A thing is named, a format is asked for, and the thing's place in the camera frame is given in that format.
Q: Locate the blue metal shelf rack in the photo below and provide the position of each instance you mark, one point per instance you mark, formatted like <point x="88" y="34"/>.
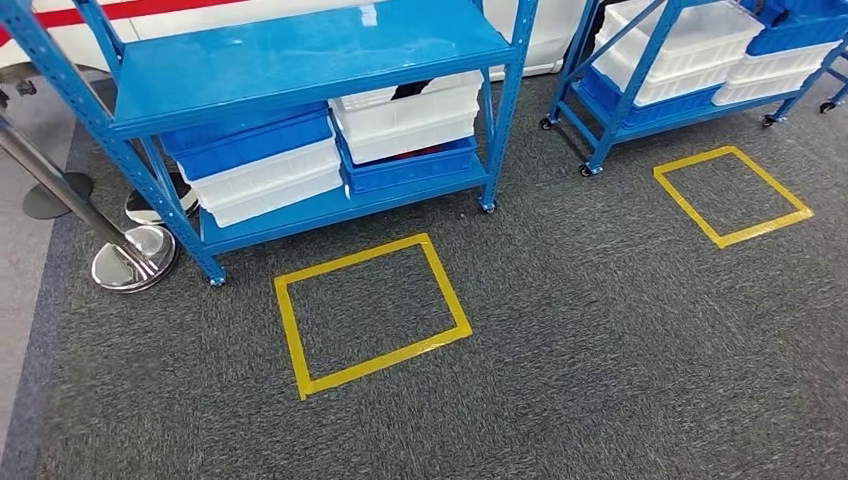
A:
<point x="599" y="149"/>
<point x="840" y="93"/>
<point x="298" y="60"/>

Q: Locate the blue plastic bin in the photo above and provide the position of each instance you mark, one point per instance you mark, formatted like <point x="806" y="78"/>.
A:
<point x="411" y="175"/>
<point x="795" y="36"/>
<point x="252" y="146"/>
<point x="662" y="112"/>

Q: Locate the red item in bin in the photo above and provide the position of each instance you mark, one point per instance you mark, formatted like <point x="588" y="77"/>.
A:
<point x="424" y="154"/>

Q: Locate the white car red stripe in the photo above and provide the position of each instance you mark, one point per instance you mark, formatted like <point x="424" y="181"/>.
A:
<point x="550" y="33"/>

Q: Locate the dark round stanchion base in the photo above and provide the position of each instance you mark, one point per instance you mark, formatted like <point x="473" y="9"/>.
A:
<point x="46" y="202"/>

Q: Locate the chrome stanchion post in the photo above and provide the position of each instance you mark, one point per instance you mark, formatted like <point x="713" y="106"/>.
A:
<point x="60" y="185"/>
<point x="139" y="210"/>

